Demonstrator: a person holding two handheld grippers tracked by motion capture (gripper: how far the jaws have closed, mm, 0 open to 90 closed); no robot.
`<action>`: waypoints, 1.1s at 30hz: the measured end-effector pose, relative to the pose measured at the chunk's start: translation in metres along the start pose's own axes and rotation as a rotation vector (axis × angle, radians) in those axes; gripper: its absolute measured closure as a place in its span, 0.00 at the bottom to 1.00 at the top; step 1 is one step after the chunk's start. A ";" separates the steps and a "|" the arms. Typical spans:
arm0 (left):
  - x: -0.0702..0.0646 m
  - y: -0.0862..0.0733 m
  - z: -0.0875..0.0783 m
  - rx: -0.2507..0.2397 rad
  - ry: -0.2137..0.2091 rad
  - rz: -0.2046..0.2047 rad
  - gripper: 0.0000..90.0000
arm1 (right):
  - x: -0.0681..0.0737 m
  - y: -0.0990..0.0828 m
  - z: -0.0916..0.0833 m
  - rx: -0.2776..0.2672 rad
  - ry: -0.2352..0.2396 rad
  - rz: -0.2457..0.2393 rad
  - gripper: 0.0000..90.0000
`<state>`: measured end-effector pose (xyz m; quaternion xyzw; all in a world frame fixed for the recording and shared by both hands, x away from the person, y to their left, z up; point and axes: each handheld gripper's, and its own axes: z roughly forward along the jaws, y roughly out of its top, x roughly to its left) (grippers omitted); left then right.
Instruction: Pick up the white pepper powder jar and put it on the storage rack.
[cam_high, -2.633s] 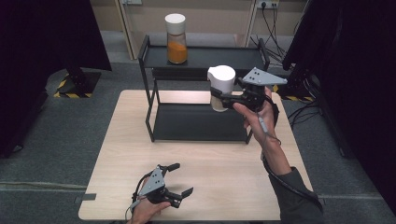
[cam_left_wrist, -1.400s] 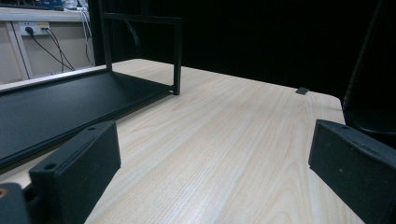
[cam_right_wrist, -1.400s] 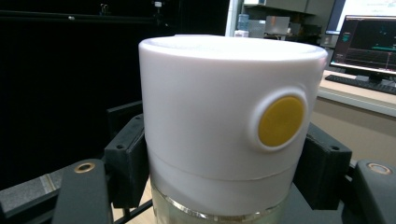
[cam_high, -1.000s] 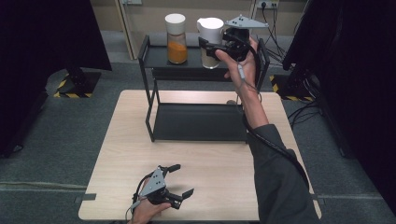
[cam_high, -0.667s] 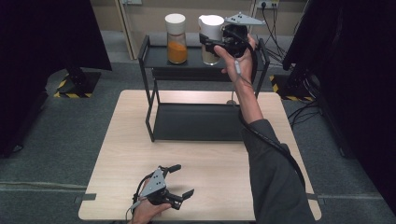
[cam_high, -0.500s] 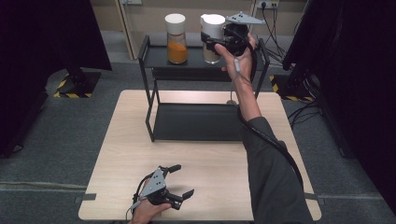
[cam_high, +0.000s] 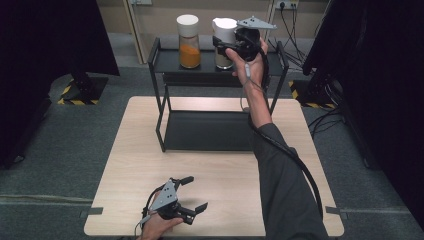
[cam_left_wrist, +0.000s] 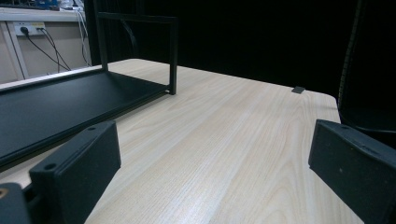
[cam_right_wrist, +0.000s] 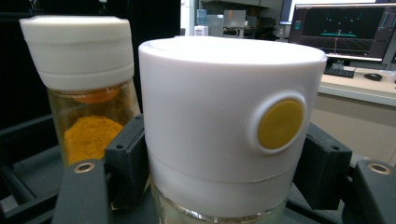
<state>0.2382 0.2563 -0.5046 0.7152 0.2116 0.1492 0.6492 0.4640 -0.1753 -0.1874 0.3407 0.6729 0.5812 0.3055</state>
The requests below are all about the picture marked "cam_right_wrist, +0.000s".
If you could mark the black metal shelf rack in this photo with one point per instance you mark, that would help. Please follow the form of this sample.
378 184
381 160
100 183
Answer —
28 180

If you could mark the water dispenser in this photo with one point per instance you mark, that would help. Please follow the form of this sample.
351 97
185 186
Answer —
201 21

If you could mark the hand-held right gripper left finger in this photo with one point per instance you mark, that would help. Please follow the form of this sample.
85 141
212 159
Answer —
126 161

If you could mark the computer monitor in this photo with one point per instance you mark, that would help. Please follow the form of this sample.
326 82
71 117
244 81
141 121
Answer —
342 31

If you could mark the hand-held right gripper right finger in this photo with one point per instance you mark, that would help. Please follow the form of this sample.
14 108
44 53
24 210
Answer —
325 168

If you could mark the beige desk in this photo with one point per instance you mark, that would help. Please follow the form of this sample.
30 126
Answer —
358 124

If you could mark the glass jar with orange powder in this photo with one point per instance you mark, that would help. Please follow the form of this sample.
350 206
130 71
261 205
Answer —
77 56

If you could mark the black computer mouse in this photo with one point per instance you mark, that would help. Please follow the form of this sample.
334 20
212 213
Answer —
373 76

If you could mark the black keyboard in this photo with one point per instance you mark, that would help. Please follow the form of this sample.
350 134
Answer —
339 72

